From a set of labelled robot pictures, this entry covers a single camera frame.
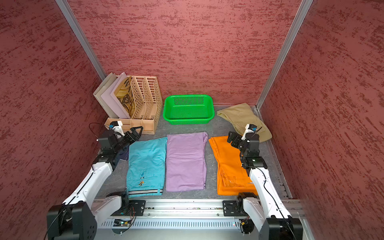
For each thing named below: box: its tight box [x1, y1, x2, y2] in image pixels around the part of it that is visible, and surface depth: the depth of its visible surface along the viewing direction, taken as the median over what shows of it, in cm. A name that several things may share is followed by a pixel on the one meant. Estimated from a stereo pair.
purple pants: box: [166, 132, 209, 192], surface depth 90 cm
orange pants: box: [208, 135, 258, 196], surface depth 85 cm
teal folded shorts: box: [126, 137, 167, 198], surface depth 87 cm
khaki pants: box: [217, 103, 272, 143], surface depth 114 cm
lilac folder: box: [100, 72, 131, 119], surface depth 94 cm
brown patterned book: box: [114, 76, 135, 118], surface depth 102 cm
